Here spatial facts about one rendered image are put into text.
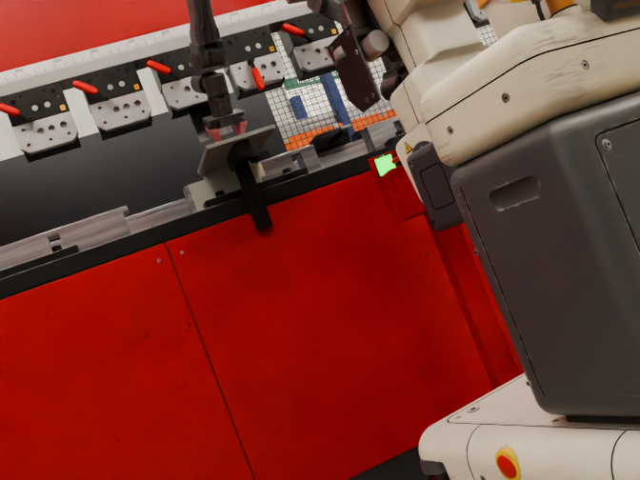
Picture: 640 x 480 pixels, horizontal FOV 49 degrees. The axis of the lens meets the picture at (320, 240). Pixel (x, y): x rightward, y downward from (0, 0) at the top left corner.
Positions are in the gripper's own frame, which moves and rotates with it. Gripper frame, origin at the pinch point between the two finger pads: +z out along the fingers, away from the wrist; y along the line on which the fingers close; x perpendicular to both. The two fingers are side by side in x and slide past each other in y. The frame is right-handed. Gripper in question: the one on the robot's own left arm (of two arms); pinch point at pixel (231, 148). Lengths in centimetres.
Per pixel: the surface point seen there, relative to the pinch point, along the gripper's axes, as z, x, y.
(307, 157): 10.0, -3.5, -21.5
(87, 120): 56, -463, 12
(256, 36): -24.0, -19.3, -19.7
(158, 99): 57, -477, -55
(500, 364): 54, 60, -36
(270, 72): -14.0, -13.9, -19.8
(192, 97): -13.1, -13.8, 3.9
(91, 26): -37, -26, 23
